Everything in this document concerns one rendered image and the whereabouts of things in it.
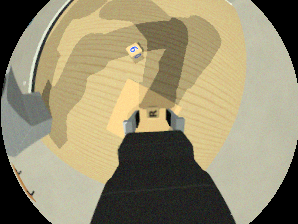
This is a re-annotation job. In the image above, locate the wooden letter block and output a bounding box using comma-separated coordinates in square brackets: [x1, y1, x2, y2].
[126, 43, 143, 60]
[146, 105, 159, 120]

